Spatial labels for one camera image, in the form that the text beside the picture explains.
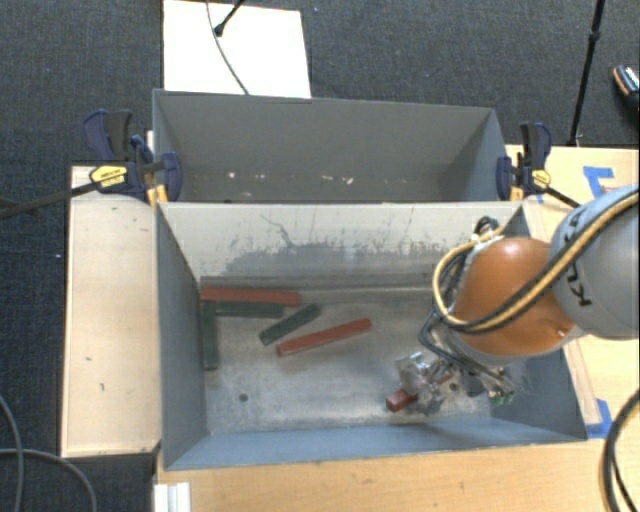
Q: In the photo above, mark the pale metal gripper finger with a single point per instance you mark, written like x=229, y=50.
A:
x=411, y=369
x=427, y=401

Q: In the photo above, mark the red-brown block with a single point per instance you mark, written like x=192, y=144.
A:
x=250, y=296
x=324, y=337
x=398, y=400

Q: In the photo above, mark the dark green flat block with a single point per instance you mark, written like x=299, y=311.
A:
x=210, y=340
x=290, y=324
x=249, y=309

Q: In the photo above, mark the grey metal bin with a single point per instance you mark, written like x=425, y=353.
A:
x=320, y=150

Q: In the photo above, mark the pale wood board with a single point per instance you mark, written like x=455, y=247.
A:
x=112, y=325

